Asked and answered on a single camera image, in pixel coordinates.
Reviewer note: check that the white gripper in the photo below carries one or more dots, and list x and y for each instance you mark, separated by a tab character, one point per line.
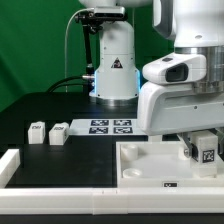
168	102

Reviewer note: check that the white square tabletop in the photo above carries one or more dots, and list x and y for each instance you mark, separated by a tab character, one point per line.
159	164

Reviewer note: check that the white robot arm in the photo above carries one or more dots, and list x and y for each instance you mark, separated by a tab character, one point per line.
195	27

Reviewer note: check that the white U-shaped obstacle fence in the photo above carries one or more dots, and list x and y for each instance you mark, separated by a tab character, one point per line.
99	201

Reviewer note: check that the white marker base plate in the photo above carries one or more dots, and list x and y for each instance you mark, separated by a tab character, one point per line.
99	127

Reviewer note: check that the camera on black stand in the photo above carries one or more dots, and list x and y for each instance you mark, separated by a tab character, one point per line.
92	20

